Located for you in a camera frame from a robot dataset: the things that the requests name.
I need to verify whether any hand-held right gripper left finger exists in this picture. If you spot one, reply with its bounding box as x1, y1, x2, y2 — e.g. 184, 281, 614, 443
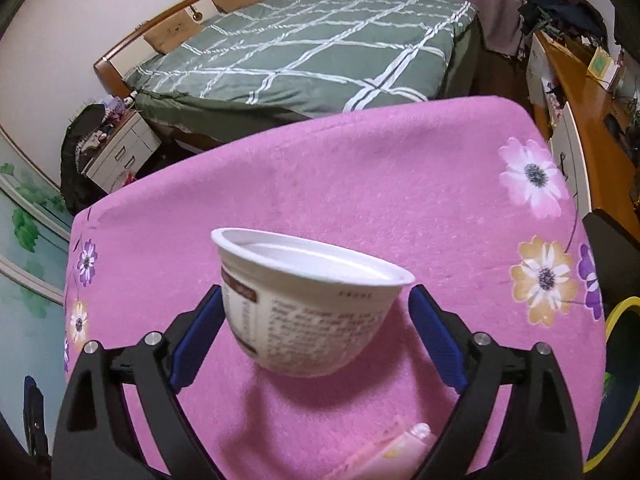
52, 284, 226, 480

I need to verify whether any green plaid quilt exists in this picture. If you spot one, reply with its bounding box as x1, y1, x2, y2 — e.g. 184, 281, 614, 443
122, 0, 483, 146

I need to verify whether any black board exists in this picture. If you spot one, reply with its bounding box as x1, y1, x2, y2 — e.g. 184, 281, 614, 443
584, 209, 640, 311

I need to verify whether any white printed plastic cup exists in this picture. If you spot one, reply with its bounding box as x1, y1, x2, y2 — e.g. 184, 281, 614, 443
210, 227, 416, 378

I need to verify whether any painted glass sliding door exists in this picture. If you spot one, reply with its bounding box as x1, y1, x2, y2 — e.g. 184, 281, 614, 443
0, 125, 76, 411

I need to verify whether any brown pillow with face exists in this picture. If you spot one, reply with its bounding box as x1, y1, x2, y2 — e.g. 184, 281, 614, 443
143, 14, 203, 53

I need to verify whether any wooden bed headboard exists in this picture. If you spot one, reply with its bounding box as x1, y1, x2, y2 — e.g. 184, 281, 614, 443
93, 0, 277, 98

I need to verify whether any heap of dark bags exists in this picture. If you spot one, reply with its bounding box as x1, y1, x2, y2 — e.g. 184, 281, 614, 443
517, 0, 608, 51

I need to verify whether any wooden desk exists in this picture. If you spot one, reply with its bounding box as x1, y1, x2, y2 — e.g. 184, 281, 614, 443
527, 30, 640, 221

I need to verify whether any dark clothes pile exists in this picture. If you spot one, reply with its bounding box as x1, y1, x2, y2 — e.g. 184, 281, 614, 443
60, 104, 121, 216

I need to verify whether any yellow-rimmed trash bin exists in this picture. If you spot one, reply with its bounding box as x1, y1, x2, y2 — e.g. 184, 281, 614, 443
582, 296, 640, 473

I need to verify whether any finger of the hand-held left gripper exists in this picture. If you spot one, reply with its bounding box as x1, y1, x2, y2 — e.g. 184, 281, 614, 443
22, 375, 51, 461

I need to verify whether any pink floral tablecloth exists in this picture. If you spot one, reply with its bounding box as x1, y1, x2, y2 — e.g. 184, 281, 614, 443
62, 95, 608, 480

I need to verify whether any small green box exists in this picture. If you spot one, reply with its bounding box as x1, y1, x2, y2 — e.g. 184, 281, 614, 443
587, 46, 618, 81

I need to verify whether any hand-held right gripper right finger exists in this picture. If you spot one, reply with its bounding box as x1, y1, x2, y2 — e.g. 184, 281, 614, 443
407, 284, 585, 480

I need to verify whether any white nightstand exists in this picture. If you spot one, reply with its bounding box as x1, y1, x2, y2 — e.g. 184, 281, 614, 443
82, 110, 163, 196

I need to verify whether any pink strawberry carton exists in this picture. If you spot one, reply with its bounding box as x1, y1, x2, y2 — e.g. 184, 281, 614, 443
345, 412, 433, 480

